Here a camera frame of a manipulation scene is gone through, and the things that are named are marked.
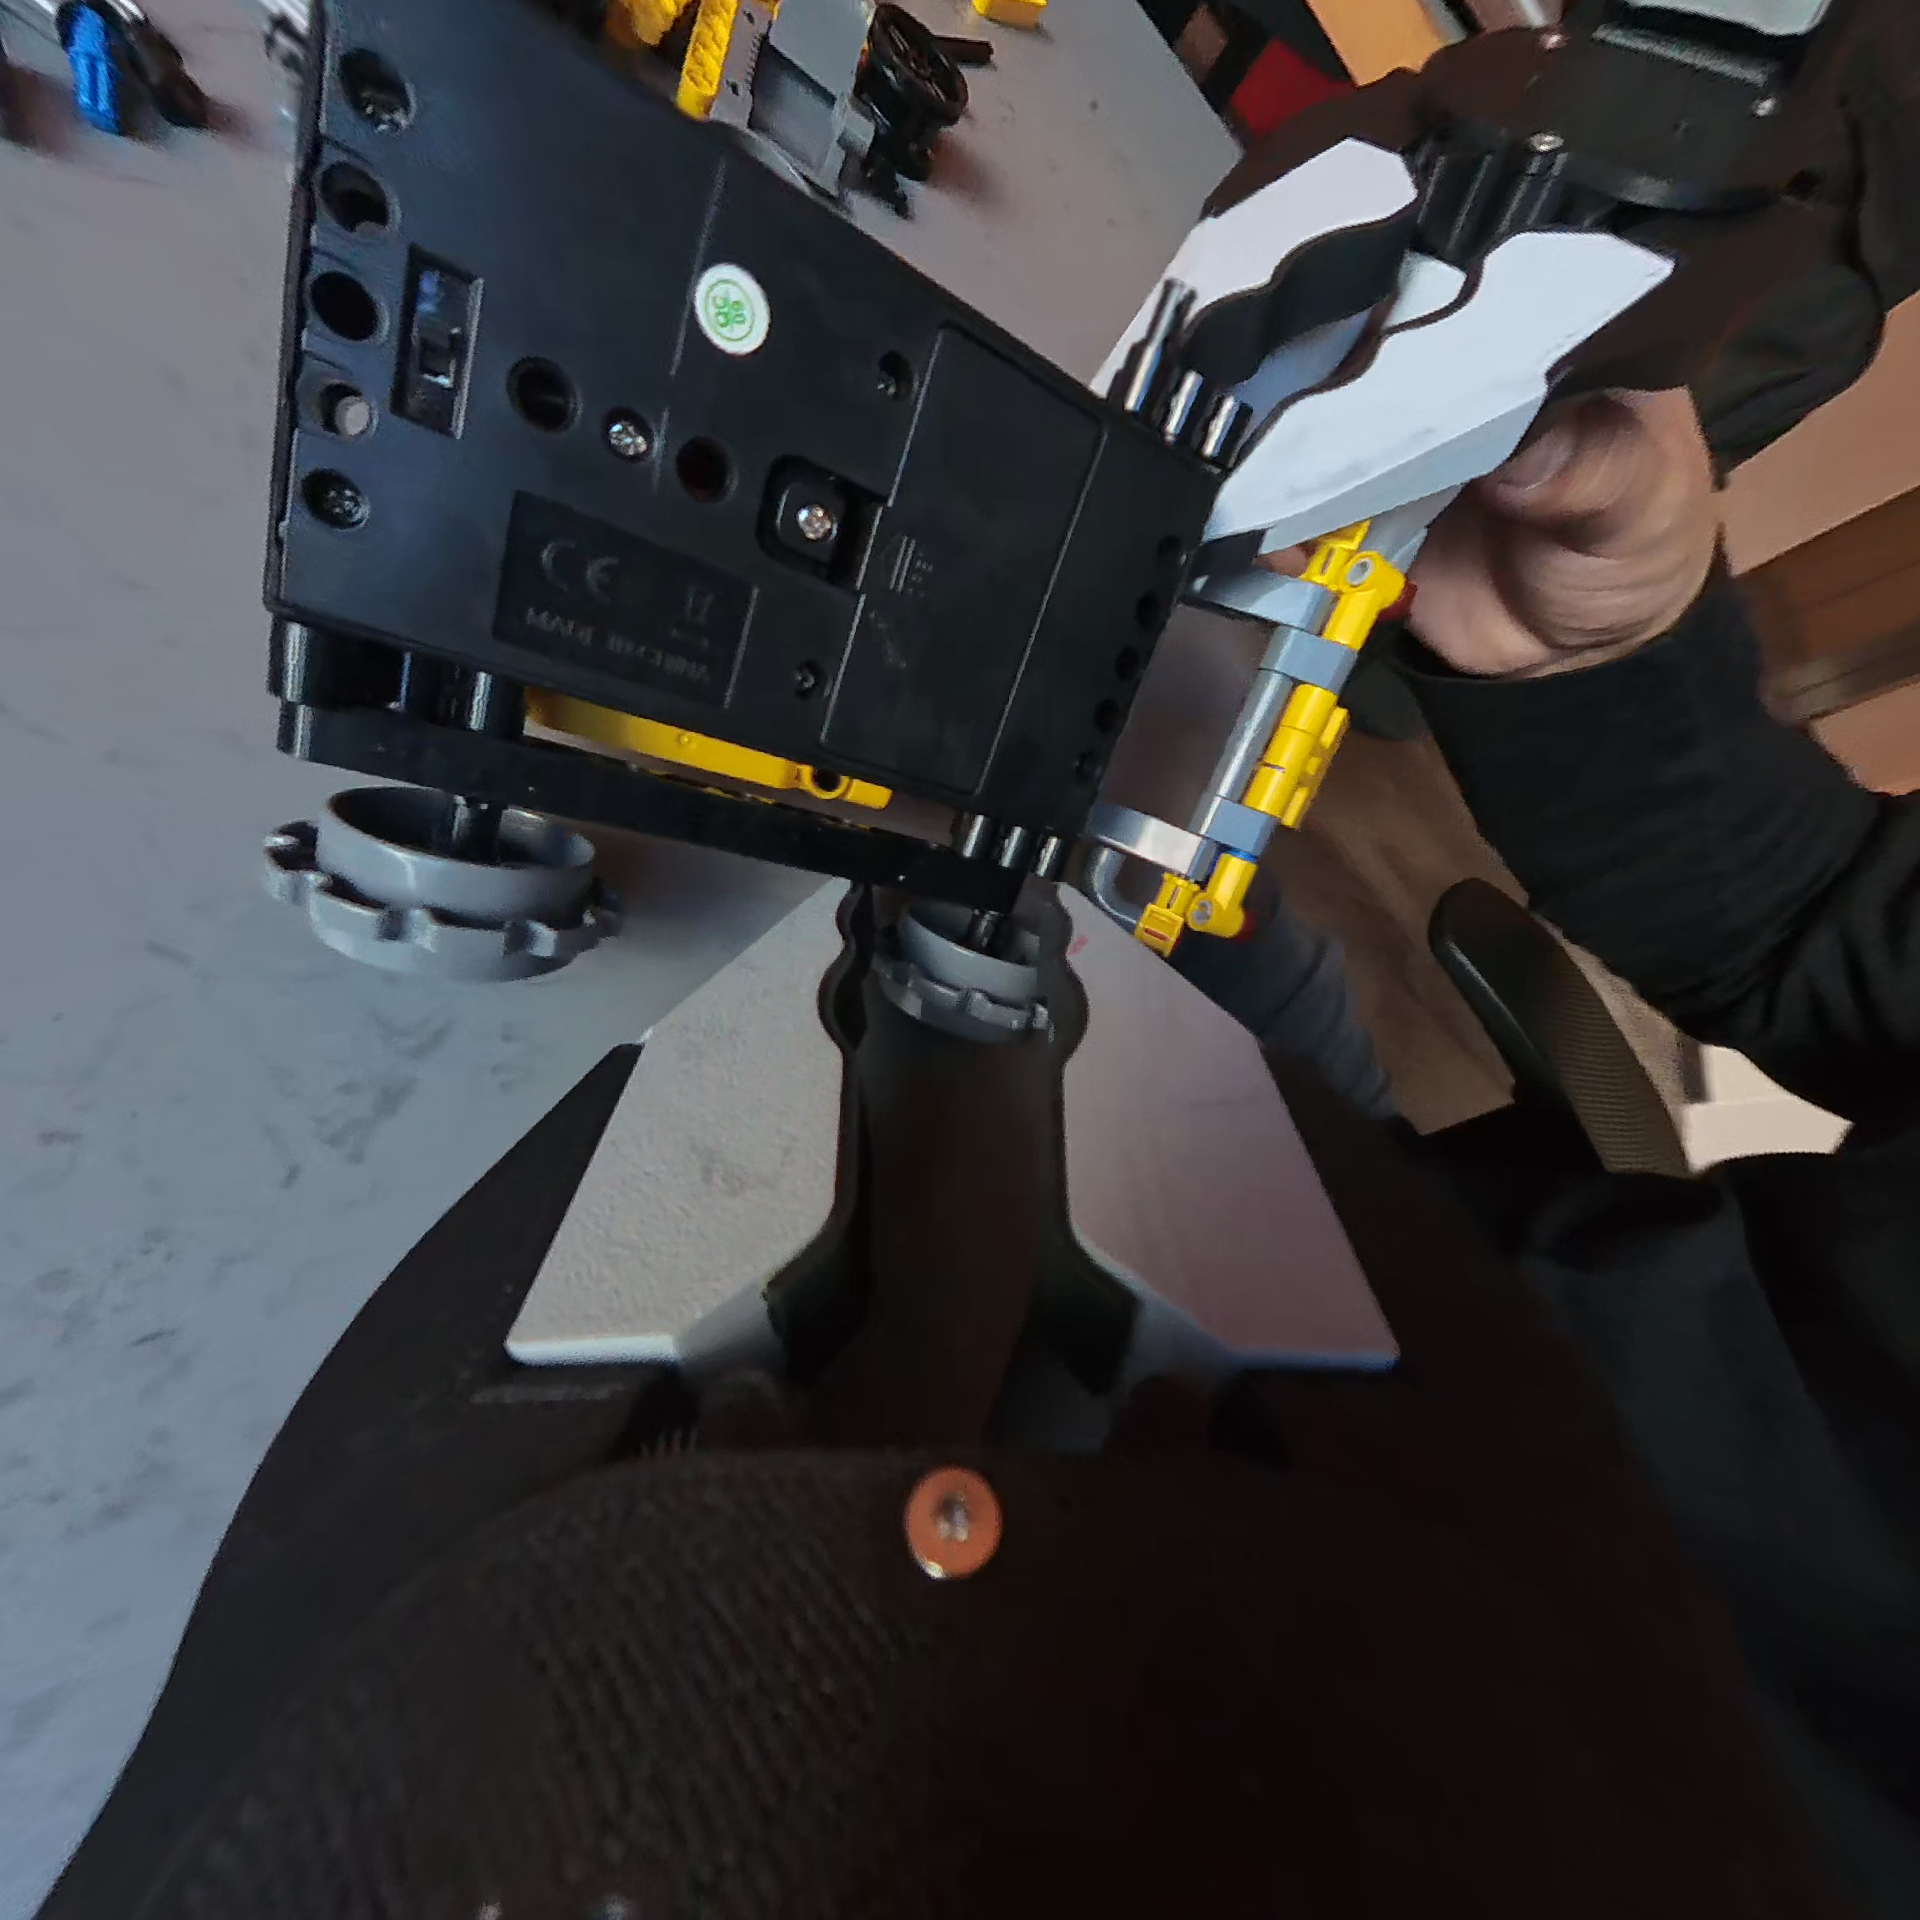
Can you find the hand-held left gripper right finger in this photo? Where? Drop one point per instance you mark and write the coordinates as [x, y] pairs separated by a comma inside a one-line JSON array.
[[1230, 1216]]

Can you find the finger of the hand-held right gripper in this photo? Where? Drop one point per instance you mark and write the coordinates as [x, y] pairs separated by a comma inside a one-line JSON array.
[[1441, 374], [1277, 241]]

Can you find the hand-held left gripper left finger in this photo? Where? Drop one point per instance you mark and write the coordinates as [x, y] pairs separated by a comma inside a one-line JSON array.
[[676, 1216]]

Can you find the yellow black brick vehicle model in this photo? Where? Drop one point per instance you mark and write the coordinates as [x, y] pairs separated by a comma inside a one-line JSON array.
[[750, 509]]

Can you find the person's right forearm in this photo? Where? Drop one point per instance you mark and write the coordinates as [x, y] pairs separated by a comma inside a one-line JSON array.
[[1710, 812]]

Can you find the grey desk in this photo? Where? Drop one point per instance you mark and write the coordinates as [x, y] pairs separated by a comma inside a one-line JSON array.
[[151, 901]]

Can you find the person's right hand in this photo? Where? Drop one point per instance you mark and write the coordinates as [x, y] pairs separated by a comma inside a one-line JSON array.
[[1576, 540]]

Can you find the dark chair armrest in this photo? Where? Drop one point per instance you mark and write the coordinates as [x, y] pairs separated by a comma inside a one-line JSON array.
[[1561, 1019]]

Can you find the pile of loose brick parts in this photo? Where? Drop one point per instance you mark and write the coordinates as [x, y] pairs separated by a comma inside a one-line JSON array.
[[105, 66]]

